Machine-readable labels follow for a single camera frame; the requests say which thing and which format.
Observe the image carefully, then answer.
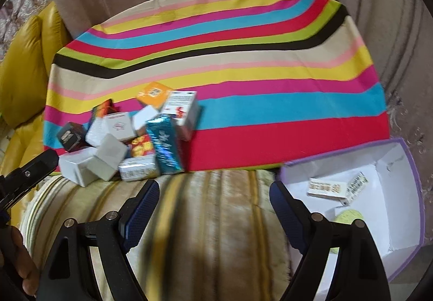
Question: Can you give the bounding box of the green round sponge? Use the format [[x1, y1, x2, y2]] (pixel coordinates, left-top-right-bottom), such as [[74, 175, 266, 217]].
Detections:
[[332, 209, 364, 242]]

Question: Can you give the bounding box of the black small box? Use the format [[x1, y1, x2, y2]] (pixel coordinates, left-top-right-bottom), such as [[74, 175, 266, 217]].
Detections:
[[57, 121, 87, 152]]

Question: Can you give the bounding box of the white orange slim box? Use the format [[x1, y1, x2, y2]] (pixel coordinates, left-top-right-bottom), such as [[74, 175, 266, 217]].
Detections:
[[307, 178, 347, 201]]

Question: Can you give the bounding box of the white foam sponge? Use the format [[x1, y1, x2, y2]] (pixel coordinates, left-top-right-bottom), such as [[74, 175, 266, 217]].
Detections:
[[85, 117, 109, 147]]

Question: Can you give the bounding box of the grey white box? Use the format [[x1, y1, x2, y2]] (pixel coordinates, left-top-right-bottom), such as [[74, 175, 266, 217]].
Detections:
[[87, 134, 129, 181]]

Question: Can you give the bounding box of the white box pink logo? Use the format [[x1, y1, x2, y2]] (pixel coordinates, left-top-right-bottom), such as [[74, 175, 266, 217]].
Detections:
[[103, 112, 136, 142]]

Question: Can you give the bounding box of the red yellow blue box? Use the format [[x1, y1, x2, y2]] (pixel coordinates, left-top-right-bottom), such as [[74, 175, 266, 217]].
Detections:
[[130, 134, 155, 157]]

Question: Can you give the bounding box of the small white cube box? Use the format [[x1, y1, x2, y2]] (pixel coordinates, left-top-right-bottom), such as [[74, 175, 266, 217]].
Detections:
[[131, 105, 159, 136]]

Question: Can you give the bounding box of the teal foil box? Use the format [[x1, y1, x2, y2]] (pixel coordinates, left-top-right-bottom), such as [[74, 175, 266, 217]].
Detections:
[[146, 114, 185, 174]]

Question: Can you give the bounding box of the orange tissue pack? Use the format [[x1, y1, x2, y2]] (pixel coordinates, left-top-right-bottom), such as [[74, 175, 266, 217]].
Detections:
[[136, 81, 173, 110]]

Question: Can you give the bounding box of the white blue medicine box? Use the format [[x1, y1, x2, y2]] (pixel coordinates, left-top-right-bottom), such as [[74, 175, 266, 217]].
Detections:
[[161, 91, 200, 141]]

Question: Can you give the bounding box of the large white box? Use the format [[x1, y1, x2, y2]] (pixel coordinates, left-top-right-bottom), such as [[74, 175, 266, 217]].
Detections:
[[340, 171, 368, 206]]

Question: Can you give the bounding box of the person left hand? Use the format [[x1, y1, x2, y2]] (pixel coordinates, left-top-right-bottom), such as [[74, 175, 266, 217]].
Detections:
[[1, 226, 40, 297]]

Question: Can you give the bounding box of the purple storage box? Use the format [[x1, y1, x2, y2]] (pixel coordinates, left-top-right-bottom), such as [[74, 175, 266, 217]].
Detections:
[[278, 138, 425, 300]]

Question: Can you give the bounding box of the yellow leather sofa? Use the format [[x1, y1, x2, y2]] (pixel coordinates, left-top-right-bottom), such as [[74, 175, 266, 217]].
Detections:
[[0, 0, 74, 173]]

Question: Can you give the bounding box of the rainbow striped cloth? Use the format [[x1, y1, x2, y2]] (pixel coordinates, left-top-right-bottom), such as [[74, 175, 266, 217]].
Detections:
[[42, 0, 390, 171]]

